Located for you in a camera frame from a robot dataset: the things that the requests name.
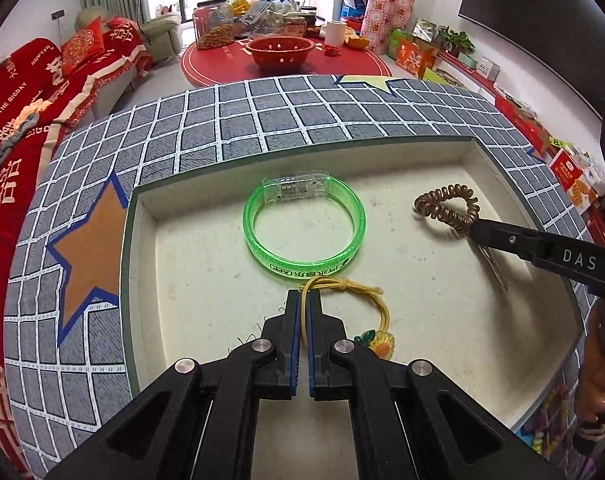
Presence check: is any brown coil hair tie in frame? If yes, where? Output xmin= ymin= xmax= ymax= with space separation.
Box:
xmin=413 ymin=186 xmax=479 ymax=235

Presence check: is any white cup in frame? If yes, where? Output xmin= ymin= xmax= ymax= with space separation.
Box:
xmin=325 ymin=20 xmax=348 ymax=47

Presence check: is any green orange gift box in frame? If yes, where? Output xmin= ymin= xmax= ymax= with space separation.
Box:
xmin=387 ymin=30 xmax=441 ymax=78

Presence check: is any yellow sunflower hair tie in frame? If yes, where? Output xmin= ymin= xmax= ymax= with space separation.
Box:
xmin=300 ymin=276 xmax=396 ymax=361

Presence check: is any red round table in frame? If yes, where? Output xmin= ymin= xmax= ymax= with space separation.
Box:
xmin=180 ymin=35 xmax=391 ymax=88

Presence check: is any grey grid cloth with stars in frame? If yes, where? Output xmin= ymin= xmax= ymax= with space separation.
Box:
xmin=2 ymin=74 xmax=605 ymax=480

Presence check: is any red embroidered cushion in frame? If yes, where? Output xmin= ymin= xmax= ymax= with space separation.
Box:
xmin=61 ymin=16 xmax=106 ymax=76

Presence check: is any orange white snack box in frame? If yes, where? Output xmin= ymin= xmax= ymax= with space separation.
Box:
xmin=550 ymin=147 xmax=598 ymax=211

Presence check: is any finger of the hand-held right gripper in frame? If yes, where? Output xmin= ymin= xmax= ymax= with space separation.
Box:
xmin=469 ymin=218 xmax=605 ymax=307
xmin=475 ymin=245 xmax=509 ymax=292

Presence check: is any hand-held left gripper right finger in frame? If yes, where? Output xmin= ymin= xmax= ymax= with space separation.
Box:
xmin=305 ymin=290 xmax=566 ymax=480

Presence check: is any sofa with red cover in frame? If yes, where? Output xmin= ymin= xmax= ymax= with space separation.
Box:
xmin=0 ymin=17 xmax=153 ymax=480

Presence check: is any green translucent bracelet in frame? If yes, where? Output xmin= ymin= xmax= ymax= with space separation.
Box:
xmin=242 ymin=172 xmax=367 ymax=281

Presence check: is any beige armchair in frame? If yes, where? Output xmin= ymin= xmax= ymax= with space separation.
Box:
xmin=75 ymin=6 xmax=183 ymax=61

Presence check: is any red low cabinet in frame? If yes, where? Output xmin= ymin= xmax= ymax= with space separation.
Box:
xmin=437 ymin=52 xmax=553 ymax=151

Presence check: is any person's right hand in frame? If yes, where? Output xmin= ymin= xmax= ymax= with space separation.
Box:
xmin=575 ymin=310 xmax=605 ymax=426

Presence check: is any black television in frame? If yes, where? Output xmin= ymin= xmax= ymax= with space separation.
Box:
xmin=457 ymin=0 xmax=605 ymax=121

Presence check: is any red patterned gift box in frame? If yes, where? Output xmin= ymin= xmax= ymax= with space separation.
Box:
xmin=361 ymin=0 xmax=416 ymax=56

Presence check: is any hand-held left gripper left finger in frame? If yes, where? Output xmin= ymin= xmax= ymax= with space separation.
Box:
xmin=45 ymin=290 xmax=303 ymax=480

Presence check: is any green potted plant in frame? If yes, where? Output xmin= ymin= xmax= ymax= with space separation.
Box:
xmin=437 ymin=27 xmax=476 ymax=58

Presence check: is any white shallow tray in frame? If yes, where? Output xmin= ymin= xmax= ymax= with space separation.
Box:
xmin=120 ymin=135 xmax=586 ymax=480

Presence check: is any red plastic colander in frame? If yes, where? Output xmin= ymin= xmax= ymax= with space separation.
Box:
xmin=245 ymin=36 xmax=316 ymax=72

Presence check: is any pile of plastic bags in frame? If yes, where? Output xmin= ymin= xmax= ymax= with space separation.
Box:
xmin=232 ymin=0 xmax=308 ymax=26

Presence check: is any clear jar of snacks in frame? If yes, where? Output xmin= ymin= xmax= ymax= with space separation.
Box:
xmin=192 ymin=1 xmax=234 ymax=51

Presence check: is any grey braided cloth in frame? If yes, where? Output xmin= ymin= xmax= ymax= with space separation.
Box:
xmin=0 ymin=110 xmax=40 ymax=186

